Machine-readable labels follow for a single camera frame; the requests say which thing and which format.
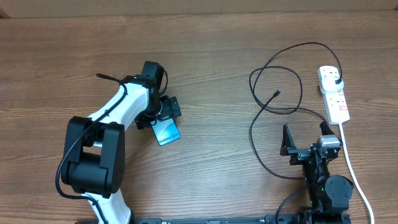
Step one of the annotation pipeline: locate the black usb charging cable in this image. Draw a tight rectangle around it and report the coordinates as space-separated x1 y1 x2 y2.
248 42 343 180

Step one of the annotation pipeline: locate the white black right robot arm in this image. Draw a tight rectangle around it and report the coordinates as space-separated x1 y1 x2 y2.
271 121 354 223

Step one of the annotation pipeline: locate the white power strip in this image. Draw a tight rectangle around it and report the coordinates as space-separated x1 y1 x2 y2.
317 65 350 124

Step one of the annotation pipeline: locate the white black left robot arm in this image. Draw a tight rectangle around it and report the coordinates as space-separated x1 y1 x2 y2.
55 61 182 223

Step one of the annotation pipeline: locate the blue screen smartphone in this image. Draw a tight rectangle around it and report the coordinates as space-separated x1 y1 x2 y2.
152 118 181 146

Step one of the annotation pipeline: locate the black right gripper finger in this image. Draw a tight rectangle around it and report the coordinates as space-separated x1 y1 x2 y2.
320 121 333 136
280 124 295 156

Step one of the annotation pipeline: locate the white power strip cord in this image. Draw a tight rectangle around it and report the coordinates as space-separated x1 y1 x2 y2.
338 123 376 224

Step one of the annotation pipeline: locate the white charger plug adapter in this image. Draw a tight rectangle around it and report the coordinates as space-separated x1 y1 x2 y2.
319 77 344 94

